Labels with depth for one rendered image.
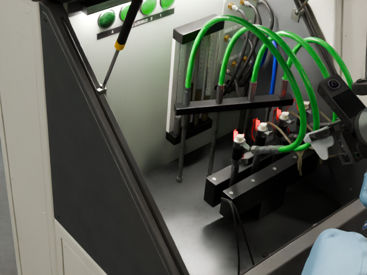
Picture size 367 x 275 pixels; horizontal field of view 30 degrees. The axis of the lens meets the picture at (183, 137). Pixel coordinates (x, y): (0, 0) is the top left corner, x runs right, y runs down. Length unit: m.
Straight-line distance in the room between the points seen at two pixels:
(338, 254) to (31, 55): 1.08
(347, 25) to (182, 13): 0.44
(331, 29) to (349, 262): 1.19
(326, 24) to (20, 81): 0.80
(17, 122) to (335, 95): 0.92
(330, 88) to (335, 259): 0.60
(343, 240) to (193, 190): 1.24
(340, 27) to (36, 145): 0.85
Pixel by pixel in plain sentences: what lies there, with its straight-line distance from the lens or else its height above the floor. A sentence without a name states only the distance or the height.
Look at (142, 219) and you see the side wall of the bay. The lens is 1.46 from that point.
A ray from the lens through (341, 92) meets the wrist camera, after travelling 1.26.
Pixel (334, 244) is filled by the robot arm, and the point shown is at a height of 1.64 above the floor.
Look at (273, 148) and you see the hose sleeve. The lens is 1.57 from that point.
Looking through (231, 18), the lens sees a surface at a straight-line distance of 1.54.
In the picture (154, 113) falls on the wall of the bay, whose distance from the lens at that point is 1.85.
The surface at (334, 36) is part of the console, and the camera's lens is 1.83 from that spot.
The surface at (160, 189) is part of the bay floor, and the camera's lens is 1.93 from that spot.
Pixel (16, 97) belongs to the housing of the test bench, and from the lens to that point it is 1.80.
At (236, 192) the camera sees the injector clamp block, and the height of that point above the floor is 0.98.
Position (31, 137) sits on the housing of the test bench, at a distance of 1.80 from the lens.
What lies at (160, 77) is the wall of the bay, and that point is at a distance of 1.79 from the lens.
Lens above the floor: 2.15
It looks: 39 degrees down
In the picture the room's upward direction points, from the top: 5 degrees clockwise
